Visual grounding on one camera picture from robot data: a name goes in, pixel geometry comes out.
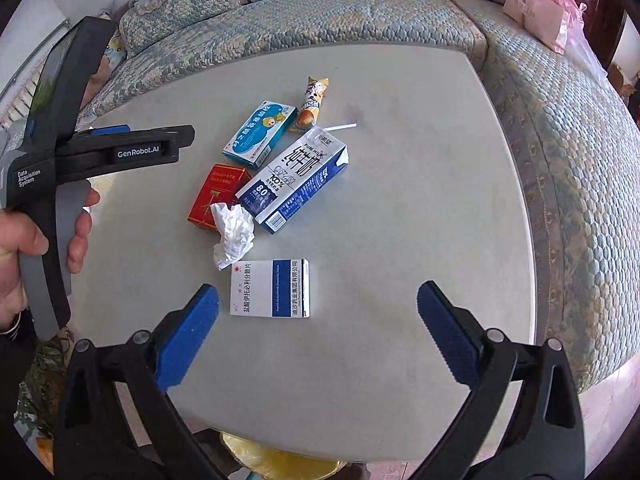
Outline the quilted floral sofa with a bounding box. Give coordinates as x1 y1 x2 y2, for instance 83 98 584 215
82 0 640 397

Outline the yellow round basin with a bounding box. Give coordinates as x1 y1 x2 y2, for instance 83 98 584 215
220 431 347 480

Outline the blue and white milk carton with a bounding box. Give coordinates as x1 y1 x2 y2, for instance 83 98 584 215
235 126 350 235

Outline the crumpled white tissue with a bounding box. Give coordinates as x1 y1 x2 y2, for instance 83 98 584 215
210 202 257 272

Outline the person's left hand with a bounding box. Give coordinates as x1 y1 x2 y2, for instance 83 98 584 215
0 187 102 335

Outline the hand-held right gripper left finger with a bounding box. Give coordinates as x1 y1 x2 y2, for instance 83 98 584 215
52 284 236 480

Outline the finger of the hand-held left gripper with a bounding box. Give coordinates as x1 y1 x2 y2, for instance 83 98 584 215
55 143 181 184
57 125 196 151

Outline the cartoon printed cloth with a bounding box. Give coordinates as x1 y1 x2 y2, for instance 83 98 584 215
102 30 127 68

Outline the white and blue medicine box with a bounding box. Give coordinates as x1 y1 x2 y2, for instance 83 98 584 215
230 259 311 319

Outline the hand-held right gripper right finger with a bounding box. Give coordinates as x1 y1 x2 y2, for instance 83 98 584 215
410 281 586 480

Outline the pink gift bag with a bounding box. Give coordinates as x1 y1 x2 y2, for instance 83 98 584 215
502 0 581 54

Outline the teal medicine box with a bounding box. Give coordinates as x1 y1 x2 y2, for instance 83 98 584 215
222 101 299 170

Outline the red cardboard pack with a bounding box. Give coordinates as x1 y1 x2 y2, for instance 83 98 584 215
187 164 252 232

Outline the yellow snack wrapper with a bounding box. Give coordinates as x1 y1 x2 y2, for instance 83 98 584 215
296 76 331 133

